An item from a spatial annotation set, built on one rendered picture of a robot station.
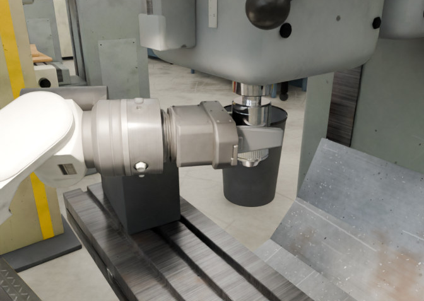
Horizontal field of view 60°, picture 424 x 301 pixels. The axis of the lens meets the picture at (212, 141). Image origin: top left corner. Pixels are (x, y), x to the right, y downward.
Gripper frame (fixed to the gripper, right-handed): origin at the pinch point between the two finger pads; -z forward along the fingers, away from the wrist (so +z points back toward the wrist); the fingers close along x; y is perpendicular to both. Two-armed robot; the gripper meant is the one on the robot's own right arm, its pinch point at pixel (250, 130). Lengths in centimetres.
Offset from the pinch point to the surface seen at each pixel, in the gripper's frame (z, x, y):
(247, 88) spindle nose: 1.3, -2.1, -5.9
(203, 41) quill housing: 7.1, -6.5, -11.4
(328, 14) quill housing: -3.5, -9.4, -14.0
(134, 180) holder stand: 15.0, 24.8, 18.4
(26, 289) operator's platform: 57, 73, 84
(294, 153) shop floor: -126, 252, 121
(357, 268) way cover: -24.9, 7.8, 31.7
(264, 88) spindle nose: -0.6, -2.3, -5.8
